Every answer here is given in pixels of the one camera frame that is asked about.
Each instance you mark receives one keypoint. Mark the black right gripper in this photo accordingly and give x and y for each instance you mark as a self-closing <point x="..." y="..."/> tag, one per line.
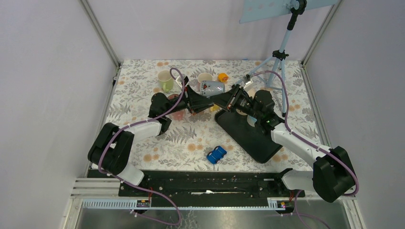
<point x="228" y="100"/>

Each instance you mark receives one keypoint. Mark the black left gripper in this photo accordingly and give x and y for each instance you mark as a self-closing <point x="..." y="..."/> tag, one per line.
<point x="194" y="100"/>

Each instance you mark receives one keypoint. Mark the small grey mug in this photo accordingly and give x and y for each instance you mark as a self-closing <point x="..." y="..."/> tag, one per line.
<point x="211" y="88"/>

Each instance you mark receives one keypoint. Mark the large pink speckled mug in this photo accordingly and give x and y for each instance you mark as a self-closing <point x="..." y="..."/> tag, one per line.
<point x="179" y="115"/>

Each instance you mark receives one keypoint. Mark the pink ceramic mug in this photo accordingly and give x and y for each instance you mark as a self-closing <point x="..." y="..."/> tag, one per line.
<point x="204" y="77"/>

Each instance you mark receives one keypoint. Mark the light green mug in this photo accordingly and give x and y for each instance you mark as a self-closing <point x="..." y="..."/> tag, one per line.
<point x="165" y="80"/>

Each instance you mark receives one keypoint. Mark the yellow ceramic mug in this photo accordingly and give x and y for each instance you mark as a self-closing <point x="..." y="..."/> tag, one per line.
<point x="214" y="108"/>

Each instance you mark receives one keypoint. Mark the light blue mug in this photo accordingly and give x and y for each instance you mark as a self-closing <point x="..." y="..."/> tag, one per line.
<point x="251" y="121"/>

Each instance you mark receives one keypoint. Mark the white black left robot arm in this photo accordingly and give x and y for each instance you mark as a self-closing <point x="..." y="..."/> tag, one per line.
<point x="112" y="147"/>

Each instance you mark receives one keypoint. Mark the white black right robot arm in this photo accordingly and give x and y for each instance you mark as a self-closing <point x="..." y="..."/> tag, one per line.
<point x="332" y="172"/>

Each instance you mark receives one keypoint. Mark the beige patterned tall mug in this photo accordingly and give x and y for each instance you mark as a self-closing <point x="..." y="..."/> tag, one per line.
<point x="251" y="92"/>

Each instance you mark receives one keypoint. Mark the floral patterned table mat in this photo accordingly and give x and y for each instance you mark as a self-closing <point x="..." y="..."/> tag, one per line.
<point x="185" y="145"/>

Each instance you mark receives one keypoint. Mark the small orange toy cup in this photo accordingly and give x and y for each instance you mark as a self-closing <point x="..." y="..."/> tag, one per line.
<point x="222" y="77"/>

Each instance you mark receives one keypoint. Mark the blue toy car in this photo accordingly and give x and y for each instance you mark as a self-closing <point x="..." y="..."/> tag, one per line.
<point x="216" y="154"/>

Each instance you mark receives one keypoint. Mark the light blue tripod stand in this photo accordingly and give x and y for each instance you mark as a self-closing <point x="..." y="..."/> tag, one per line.
<point x="279" y="56"/>

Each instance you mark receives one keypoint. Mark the black plastic tray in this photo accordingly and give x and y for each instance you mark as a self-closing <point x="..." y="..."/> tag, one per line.
<point x="258" y="145"/>

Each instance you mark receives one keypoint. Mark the light blue perforated board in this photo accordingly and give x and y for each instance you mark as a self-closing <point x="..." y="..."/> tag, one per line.
<point x="255" y="10"/>

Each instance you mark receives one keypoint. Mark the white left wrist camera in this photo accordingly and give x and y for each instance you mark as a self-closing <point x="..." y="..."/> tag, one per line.
<point x="178" y="81"/>

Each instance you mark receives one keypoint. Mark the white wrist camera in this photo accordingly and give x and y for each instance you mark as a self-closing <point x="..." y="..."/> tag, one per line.
<point x="248" y="83"/>
<point x="178" y="81"/>

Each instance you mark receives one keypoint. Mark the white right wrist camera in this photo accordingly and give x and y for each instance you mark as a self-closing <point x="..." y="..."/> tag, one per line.
<point x="248" y="83"/>

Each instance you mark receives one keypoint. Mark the white slotted cable duct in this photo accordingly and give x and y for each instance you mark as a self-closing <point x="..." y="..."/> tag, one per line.
<point x="200" y="203"/>

